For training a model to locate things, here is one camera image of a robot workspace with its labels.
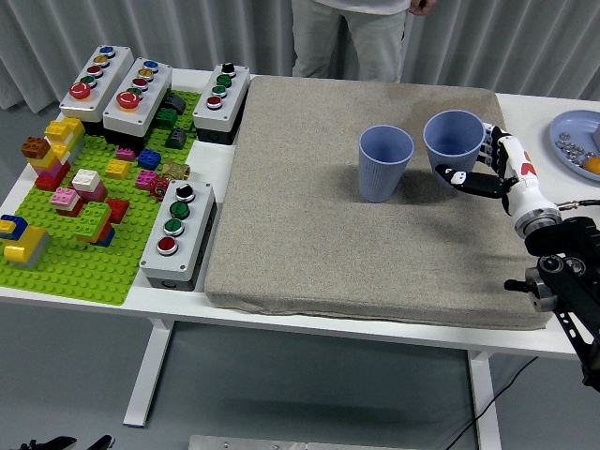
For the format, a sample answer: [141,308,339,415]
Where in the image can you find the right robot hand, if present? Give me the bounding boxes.
[434,122,559,220]

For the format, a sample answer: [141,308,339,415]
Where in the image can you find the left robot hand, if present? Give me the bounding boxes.
[18,434,115,450]

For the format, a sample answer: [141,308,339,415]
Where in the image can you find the blue ribbed cup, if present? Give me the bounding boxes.
[358,124,415,203]
[422,110,487,188]

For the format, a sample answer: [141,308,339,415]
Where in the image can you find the person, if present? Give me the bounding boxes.
[290,0,438,83]

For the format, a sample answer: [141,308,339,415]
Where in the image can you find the blue plate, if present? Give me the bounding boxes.
[547,109,600,182]

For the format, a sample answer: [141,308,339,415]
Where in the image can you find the white table leg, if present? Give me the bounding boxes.
[466,349,503,450]
[122,318,177,428]

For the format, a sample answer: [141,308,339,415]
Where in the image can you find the green studded baseplate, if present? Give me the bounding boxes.
[0,88,203,307]

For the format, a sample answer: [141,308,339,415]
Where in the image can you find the blue yellow grey brick stack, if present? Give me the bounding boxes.
[0,214,51,271]

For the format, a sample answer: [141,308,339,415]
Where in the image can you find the four-button control box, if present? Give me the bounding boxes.
[191,63,251,145]
[139,179,219,293]

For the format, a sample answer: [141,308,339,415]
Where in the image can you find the grey-brown mat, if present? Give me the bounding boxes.
[204,75,554,332]

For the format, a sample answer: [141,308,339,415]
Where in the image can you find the green orange blue brick stack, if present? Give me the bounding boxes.
[72,201,116,248]

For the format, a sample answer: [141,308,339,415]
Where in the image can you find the grey pleated curtain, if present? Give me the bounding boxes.
[0,0,600,102]

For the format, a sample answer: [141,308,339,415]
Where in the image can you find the red toy brick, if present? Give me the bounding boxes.
[105,198,131,224]

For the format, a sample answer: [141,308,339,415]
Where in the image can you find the pink white red brick stack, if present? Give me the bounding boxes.
[50,186,84,218]

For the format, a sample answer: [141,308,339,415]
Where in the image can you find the yellow toy brick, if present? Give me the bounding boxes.
[105,158,130,181]

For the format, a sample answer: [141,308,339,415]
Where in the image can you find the grey sloped toy brick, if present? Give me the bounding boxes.
[164,127,188,150]

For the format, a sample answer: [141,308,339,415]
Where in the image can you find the dark green toy brick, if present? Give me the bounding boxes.
[154,107,178,130]

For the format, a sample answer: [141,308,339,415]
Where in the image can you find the five-button control box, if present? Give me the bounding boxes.
[101,57,173,151]
[58,45,135,137]

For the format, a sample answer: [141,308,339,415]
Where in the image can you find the brown yellow red brick stack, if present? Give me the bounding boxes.
[21,136,71,191]

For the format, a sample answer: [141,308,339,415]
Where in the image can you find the brass pipe fitting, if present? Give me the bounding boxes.
[162,161,191,183]

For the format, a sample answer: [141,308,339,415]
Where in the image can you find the blue toy brick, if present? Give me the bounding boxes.
[137,147,163,171]

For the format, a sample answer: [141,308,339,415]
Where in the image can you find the yellow white green brick stack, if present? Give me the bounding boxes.
[44,116,86,163]

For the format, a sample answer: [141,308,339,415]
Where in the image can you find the black floor cable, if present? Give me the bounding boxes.
[442,355,539,450]

